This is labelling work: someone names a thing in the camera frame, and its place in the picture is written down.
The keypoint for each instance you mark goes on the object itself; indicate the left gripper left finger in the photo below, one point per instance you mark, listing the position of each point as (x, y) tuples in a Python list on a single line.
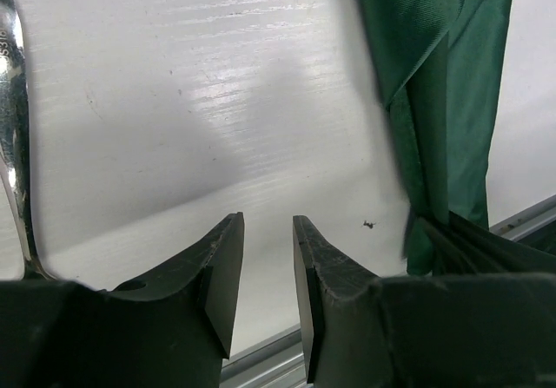
[(169, 327)]

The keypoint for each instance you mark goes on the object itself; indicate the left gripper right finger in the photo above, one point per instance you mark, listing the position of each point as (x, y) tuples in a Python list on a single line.
[(484, 318)]

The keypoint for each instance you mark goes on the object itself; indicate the silver fork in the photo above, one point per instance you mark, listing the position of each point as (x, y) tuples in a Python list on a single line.
[(15, 137)]

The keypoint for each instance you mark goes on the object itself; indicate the dark green cloth napkin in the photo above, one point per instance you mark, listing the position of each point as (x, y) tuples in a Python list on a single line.
[(438, 65)]

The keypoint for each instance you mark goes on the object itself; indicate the aluminium frame rail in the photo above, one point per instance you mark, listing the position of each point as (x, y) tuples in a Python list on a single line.
[(279, 362)]

